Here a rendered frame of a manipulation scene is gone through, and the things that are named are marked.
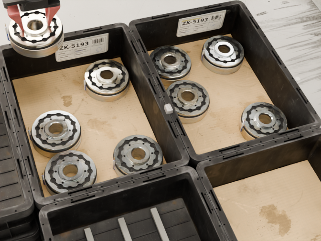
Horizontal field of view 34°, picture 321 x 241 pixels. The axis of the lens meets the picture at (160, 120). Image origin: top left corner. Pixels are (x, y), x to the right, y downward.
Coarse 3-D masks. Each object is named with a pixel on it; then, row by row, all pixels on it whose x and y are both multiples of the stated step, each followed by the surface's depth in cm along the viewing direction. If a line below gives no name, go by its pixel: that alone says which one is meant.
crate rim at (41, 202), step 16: (80, 32) 117; (96, 32) 118; (128, 32) 118; (0, 48) 112; (0, 64) 109; (144, 64) 113; (160, 96) 108; (16, 112) 104; (160, 112) 106; (16, 128) 100; (176, 144) 102; (32, 176) 95; (128, 176) 97; (144, 176) 97; (32, 192) 93; (64, 192) 93; (80, 192) 94
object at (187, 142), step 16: (160, 16) 122; (176, 16) 123; (256, 32) 123; (144, 48) 116; (272, 48) 120; (160, 80) 111; (288, 80) 115; (304, 96) 112; (176, 112) 106; (176, 128) 104; (304, 128) 107; (240, 144) 103; (256, 144) 103; (192, 160) 101
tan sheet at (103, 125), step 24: (48, 72) 122; (72, 72) 123; (24, 96) 118; (48, 96) 118; (72, 96) 119; (24, 120) 114; (96, 120) 115; (120, 120) 116; (144, 120) 117; (96, 144) 112; (96, 168) 108; (48, 192) 104
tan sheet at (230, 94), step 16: (192, 48) 131; (192, 64) 128; (192, 80) 125; (208, 80) 125; (224, 80) 126; (240, 80) 126; (256, 80) 127; (224, 96) 123; (240, 96) 123; (256, 96) 124; (208, 112) 120; (224, 112) 120; (240, 112) 121; (192, 128) 117; (208, 128) 117; (224, 128) 118; (192, 144) 114; (208, 144) 115; (224, 144) 115
